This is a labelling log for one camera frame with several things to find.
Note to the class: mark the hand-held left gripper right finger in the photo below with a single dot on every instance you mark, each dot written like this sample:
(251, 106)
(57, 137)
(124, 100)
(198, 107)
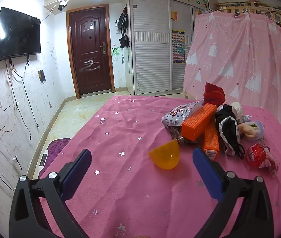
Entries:
(208, 176)

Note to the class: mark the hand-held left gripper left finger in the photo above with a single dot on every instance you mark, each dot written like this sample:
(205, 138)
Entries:
(78, 171)

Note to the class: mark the slim orange cardboard box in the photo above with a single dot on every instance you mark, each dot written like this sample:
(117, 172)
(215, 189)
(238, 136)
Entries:
(211, 141)

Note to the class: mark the yellow plastic half shell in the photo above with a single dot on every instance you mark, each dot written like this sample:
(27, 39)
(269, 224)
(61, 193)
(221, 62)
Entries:
(164, 157)

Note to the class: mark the brown crinkled wrapper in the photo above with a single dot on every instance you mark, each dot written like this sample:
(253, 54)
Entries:
(177, 135)

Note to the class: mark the black lace garment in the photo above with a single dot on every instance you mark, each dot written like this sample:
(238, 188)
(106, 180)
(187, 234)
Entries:
(227, 126)

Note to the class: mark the large orange cardboard box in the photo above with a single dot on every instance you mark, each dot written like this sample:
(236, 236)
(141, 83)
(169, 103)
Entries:
(197, 124)

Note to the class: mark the red foil wrapper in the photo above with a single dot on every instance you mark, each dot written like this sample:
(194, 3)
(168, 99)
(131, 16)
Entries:
(258, 155)

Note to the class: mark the lilac cloth doll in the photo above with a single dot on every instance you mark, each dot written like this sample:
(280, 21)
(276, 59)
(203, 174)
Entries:
(250, 130)

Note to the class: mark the white printed snack packet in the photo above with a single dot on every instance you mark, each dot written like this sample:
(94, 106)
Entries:
(177, 114)

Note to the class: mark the red cloth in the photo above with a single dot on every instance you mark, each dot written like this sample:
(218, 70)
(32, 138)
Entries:
(213, 95)

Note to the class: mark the purple floor scale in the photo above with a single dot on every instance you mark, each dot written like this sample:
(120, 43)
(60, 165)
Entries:
(56, 148)

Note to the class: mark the pink star-print tablecloth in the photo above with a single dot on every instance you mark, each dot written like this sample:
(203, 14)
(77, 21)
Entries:
(130, 191)

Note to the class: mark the pink tree-print bed curtain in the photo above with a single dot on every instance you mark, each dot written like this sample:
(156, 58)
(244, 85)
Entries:
(242, 59)

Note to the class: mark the dark brown door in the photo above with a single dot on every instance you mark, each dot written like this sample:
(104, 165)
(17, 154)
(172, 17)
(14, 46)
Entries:
(90, 49)

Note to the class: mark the colourful grid poster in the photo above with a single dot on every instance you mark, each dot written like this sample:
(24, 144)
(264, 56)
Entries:
(178, 47)

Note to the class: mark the white louvered wardrobe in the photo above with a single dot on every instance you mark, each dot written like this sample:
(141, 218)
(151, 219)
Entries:
(150, 54)

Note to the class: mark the black hanging bag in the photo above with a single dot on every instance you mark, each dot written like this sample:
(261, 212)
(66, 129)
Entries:
(123, 18)
(124, 41)

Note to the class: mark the small orange poster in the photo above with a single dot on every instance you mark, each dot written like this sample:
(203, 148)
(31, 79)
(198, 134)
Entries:
(175, 15)

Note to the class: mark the black wall television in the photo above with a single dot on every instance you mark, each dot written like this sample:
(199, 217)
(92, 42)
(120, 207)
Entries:
(18, 34)

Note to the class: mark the white security camera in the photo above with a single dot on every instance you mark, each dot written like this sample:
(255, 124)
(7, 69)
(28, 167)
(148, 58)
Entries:
(62, 5)

